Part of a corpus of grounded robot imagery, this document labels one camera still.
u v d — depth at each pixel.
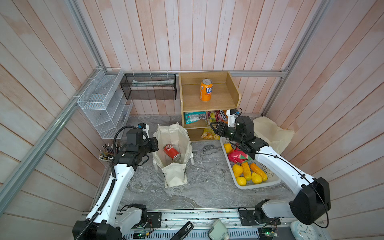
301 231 0.69
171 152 0.93
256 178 0.82
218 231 0.66
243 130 0.59
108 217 0.39
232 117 0.70
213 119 0.92
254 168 0.87
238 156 0.86
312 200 0.40
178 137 0.93
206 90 0.77
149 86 1.04
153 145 0.68
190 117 0.91
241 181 0.80
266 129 1.07
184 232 0.67
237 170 0.84
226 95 0.88
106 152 0.81
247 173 0.86
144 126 0.68
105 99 0.76
